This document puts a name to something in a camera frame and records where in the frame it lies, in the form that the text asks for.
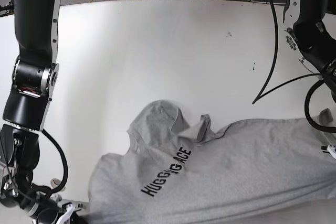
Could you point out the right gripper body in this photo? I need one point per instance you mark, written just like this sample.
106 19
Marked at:
70 212

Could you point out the grey T-shirt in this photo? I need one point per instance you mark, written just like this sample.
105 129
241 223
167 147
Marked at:
177 173

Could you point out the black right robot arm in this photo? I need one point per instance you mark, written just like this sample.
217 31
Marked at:
33 80

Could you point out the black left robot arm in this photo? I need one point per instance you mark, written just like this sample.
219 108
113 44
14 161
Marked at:
303 24

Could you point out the left table grommet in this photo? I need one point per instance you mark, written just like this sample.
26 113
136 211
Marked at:
57 183

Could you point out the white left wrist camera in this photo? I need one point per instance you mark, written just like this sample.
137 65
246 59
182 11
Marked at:
330 149

